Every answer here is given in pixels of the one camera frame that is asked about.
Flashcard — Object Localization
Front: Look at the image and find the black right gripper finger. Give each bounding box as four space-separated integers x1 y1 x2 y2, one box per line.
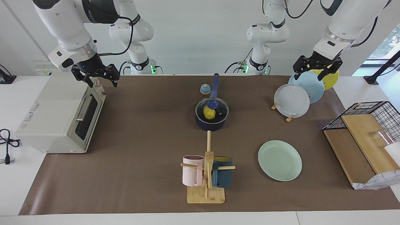
71 67 95 88
105 64 121 88

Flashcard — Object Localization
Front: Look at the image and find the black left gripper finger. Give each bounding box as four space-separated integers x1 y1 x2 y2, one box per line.
293 56 312 80
317 58 343 82

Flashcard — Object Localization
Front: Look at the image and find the glass pot lid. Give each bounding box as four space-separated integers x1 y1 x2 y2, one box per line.
195 97 229 123

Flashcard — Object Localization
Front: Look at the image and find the yellow potato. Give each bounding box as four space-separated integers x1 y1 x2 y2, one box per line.
203 106 216 120

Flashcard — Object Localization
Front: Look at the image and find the yellow plate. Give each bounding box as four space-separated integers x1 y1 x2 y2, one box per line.
309 69 339 91

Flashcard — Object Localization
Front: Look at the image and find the light blue plate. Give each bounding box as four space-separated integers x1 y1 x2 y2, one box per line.
288 71 325 104

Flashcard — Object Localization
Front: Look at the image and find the grey plate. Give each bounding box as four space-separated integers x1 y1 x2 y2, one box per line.
274 84 310 118

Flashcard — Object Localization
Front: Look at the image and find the wooden plate rack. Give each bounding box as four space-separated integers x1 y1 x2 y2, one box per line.
271 102 296 122

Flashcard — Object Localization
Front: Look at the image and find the green plate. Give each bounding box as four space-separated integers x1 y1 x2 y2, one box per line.
258 140 303 182

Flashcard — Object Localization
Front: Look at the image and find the white power strip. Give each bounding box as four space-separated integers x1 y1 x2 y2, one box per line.
34 61 61 76

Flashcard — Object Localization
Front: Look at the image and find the beige toaster oven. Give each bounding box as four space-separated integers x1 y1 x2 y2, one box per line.
15 72 107 153

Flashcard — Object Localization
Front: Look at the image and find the brown table mat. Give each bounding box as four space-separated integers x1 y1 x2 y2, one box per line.
19 75 400 215

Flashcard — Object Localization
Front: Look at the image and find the clear glass cup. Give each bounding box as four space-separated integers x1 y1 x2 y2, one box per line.
370 128 395 146

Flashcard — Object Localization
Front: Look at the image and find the white cup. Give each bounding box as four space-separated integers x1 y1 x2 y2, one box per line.
384 142 400 158

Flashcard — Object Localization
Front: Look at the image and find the dark blue saucepan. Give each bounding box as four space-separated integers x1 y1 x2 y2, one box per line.
195 73 229 131

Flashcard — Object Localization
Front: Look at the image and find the white patterned cloth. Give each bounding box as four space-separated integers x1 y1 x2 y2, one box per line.
353 170 400 190

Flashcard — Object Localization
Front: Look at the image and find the pink mug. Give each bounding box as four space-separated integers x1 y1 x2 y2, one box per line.
182 155 205 187

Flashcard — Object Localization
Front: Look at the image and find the dark blue mug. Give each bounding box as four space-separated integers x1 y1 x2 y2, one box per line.
212 156 233 188

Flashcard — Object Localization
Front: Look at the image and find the wooden mug tree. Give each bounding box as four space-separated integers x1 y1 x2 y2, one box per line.
180 131 236 204

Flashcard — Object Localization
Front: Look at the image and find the black camera stand clamp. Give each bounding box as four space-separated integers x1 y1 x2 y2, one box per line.
364 50 400 85
0 64 17 85

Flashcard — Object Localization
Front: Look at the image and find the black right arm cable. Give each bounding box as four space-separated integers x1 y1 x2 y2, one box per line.
97 16 134 57

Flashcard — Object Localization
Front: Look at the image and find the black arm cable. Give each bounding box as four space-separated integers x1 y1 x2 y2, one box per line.
97 16 134 57
350 0 393 48

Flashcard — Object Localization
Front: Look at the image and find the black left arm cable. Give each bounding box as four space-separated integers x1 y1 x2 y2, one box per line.
350 0 393 48

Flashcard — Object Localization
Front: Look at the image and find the black wire basket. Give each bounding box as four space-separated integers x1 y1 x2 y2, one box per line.
322 101 400 143

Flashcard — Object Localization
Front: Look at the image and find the black power cord with plug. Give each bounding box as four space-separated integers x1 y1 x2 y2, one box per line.
0 129 22 165

